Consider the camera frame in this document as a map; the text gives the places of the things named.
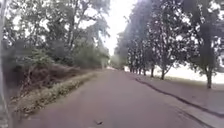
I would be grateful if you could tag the reddish-brown dirt path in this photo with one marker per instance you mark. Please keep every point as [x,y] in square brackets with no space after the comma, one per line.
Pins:
[116,103]

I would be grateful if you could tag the row of trees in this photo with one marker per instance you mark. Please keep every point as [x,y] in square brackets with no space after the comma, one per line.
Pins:
[160,36]

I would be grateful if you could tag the wood of trees and bushes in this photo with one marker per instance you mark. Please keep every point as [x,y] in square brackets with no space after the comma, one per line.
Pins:
[50,36]

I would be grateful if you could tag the brown ground strip under trees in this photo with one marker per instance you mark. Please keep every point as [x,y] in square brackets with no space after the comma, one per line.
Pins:
[186,90]

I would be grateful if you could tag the pale kerb strip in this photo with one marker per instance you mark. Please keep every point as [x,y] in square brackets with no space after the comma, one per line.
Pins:
[203,116]

